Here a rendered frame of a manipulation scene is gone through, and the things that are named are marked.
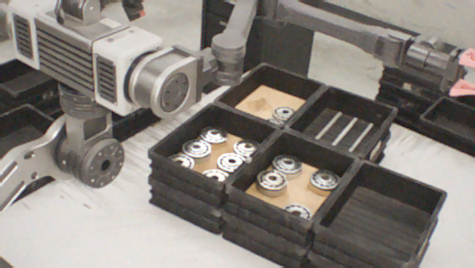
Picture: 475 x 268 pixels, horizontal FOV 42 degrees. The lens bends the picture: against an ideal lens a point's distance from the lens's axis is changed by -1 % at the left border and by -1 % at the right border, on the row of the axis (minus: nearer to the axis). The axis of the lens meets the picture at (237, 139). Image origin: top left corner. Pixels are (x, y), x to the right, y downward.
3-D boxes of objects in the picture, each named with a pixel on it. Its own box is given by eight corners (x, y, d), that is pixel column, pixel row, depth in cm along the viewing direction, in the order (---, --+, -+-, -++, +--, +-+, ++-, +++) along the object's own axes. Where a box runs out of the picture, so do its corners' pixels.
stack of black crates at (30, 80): (25, 170, 311) (13, 94, 285) (-10, 147, 325) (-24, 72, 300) (86, 138, 338) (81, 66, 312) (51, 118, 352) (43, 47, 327)
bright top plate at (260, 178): (281, 193, 199) (281, 192, 199) (252, 184, 202) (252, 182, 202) (291, 176, 207) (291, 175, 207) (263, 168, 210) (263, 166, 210)
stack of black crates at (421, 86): (448, 135, 369) (469, 69, 344) (427, 157, 349) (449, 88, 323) (388, 110, 388) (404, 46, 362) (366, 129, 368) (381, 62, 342)
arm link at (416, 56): (399, 66, 155) (404, 46, 152) (410, 57, 160) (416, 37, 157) (425, 75, 152) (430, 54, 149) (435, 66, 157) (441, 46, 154)
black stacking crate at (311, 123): (354, 185, 213) (360, 159, 207) (279, 155, 225) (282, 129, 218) (391, 134, 242) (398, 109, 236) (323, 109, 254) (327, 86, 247)
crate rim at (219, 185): (222, 192, 190) (222, 186, 189) (145, 157, 202) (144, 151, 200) (282, 133, 219) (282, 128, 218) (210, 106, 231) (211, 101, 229)
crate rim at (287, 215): (310, 231, 179) (311, 224, 177) (222, 192, 190) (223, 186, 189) (360, 164, 208) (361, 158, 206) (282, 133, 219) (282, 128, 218)
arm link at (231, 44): (234, 12, 182) (237, -20, 176) (280, 18, 181) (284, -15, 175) (207, 84, 145) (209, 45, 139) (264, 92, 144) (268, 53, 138)
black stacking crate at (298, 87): (278, 154, 225) (282, 129, 218) (209, 127, 236) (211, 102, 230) (322, 109, 254) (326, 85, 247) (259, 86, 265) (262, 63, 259)
